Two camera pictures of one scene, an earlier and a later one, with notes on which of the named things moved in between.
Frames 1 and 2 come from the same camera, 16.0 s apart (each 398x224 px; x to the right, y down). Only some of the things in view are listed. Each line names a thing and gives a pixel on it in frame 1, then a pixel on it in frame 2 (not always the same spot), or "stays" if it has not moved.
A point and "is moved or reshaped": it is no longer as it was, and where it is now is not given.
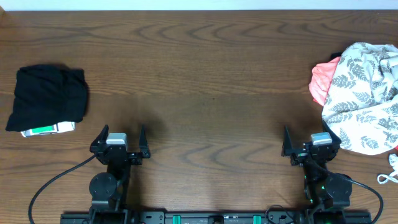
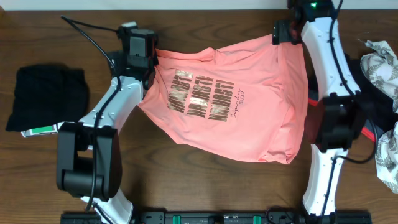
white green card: [56, 128] stays
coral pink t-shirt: [321, 79] is moved or reshaped
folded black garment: [48, 94] stays
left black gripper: [143, 151] -> [153, 60]
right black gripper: [298, 157] -> [280, 33]
